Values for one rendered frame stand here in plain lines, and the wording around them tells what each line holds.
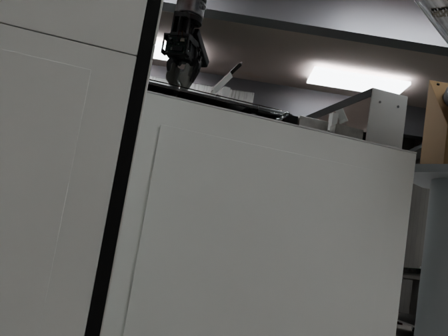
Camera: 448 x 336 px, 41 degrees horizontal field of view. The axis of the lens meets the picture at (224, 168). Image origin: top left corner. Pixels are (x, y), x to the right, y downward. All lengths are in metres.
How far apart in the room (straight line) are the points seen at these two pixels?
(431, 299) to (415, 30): 4.26
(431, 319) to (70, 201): 0.92
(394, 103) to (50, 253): 0.86
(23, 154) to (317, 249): 0.62
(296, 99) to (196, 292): 7.51
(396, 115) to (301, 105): 7.16
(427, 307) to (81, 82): 0.97
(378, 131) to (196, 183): 0.46
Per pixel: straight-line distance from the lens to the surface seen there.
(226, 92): 1.87
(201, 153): 1.16
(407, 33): 5.56
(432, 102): 1.63
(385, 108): 1.41
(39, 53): 0.95
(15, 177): 0.92
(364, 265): 1.28
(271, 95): 8.55
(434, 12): 1.37
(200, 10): 1.56
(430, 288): 1.51
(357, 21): 5.48
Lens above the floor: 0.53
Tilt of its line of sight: 8 degrees up
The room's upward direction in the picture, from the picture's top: 9 degrees clockwise
